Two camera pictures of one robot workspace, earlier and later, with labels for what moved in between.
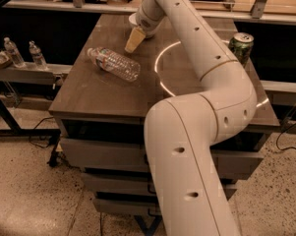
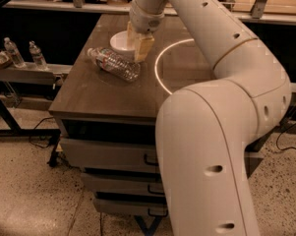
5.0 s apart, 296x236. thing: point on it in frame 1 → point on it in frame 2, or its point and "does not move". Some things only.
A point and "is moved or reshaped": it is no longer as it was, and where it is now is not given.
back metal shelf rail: (258, 15) does not move
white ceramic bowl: (133, 20) is moved or reshaped
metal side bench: (30, 73) does not move
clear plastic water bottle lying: (117, 66) does not move
